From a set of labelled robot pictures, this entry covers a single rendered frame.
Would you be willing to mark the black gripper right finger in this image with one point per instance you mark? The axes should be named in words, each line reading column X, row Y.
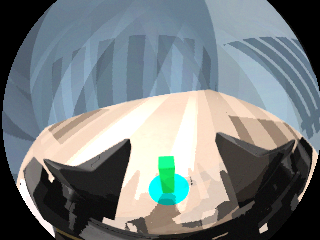
column 249, row 166

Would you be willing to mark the green post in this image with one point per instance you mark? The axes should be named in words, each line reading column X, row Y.
column 167, row 171

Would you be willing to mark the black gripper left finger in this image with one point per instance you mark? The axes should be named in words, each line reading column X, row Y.
column 98, row 181

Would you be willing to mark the cyan flat circle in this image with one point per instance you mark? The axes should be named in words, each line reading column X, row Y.
column 181, row 190

